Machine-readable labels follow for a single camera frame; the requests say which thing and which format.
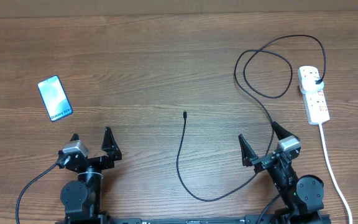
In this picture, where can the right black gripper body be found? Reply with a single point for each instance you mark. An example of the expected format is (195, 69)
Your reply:
(263, 162)

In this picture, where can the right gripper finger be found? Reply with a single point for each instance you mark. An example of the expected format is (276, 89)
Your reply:
(248, 154)
(281, 132)

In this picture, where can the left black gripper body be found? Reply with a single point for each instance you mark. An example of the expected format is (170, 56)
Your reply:
(99, 164)

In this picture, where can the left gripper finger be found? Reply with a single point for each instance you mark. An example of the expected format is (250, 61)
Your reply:
(110, 146)
(75, 137)

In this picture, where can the Samsung Galaxy smartphone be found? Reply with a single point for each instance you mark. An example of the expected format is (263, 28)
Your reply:
(54, 98)

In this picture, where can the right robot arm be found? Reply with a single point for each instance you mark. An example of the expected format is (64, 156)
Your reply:
(299, 199)

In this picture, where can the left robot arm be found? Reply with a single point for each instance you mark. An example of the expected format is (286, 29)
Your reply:
(82, 197)

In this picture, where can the white charger plug adapter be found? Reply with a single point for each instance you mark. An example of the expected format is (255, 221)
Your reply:
(310, 84)

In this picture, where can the white power strip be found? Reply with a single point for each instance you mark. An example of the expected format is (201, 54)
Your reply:
(315, 102)

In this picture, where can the cardboard backdrop panel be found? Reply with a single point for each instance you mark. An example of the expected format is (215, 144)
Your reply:
(68, 8)

